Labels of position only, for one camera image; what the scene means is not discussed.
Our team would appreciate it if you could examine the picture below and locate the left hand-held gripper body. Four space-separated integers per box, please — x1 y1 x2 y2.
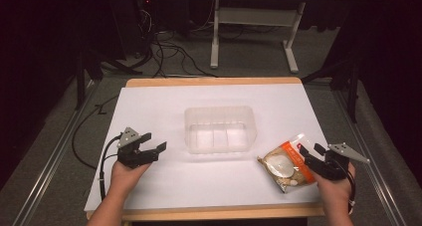
116 126 160 170

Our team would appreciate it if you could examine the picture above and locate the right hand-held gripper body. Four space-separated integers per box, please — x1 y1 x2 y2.
304 141 371 182

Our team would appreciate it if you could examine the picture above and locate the orange label snack packet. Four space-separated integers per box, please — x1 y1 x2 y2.
256 132 320 194

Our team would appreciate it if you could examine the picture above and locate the person's left hand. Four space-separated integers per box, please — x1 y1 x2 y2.
108 158 152 198

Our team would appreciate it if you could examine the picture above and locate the person's right hand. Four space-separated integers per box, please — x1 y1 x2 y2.
311 161 357 214

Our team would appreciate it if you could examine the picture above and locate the white table sheet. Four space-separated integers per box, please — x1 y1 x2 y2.
84 83 330 212

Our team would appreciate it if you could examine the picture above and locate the clear plastic container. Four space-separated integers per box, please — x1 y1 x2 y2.
183 106 259 155

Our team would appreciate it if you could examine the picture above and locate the black metal stand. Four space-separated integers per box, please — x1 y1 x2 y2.
300 53 363 124
74 6 144 112

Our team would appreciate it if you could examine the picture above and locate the dark computer tower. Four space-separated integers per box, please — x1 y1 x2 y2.
108 0 157 61

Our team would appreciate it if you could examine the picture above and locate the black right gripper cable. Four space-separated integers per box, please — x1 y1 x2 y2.
335 158 357 215

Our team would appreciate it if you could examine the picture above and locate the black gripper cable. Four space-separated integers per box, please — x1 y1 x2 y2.
98 134 122 201
335 158 357 215

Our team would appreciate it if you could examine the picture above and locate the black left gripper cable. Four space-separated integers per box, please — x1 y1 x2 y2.
98 134 122 201

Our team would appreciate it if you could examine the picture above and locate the metal floor rail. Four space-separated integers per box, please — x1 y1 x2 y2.
11 80 98 226
332 89 401 226

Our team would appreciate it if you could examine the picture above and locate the black floor cable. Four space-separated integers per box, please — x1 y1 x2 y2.
71 95 119 171

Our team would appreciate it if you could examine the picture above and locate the tangle of black floor cables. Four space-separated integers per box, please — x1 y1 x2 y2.
137 6 218 80

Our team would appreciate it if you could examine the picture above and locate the white metal desk frame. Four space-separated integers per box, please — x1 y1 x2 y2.
209 0 307 75

